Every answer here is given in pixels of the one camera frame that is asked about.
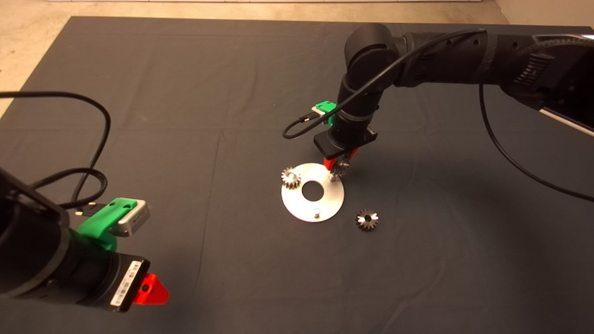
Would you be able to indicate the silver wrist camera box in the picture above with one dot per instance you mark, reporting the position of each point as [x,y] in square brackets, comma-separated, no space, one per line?
[134,220]
[319,111]

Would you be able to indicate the green left camera mount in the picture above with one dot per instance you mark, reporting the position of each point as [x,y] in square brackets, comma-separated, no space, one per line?
[100,220]

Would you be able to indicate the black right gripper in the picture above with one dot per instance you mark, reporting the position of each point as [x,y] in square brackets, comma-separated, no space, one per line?
[345,139]

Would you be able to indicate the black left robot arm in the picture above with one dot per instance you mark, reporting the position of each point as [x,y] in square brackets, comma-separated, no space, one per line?
[28,246]

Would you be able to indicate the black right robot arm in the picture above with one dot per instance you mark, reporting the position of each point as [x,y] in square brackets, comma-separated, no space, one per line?
[441,55]

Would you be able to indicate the dark grey table cloth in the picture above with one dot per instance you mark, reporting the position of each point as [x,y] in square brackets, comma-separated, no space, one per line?
[232,69]

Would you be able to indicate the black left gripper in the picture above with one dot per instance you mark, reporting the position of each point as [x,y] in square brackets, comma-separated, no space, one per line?
[102,283]

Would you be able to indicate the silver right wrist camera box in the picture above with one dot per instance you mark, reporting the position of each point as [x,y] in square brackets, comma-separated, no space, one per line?
[319,111]

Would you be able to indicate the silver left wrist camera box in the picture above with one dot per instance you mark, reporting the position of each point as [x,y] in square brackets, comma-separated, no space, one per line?
[134,220]

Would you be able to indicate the green right camera mount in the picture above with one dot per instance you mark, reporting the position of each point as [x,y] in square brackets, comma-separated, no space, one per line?
[327,107]

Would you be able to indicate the round metal carrier plate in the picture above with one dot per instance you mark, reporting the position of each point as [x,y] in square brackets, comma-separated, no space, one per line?
[297,206]

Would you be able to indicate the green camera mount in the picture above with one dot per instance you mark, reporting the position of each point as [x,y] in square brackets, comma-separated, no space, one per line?
[327,107]
[100,220]

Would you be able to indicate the small steel planetary gear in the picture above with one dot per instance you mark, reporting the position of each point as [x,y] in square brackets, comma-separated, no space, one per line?
[372,223]
[290,178]
[341,169]

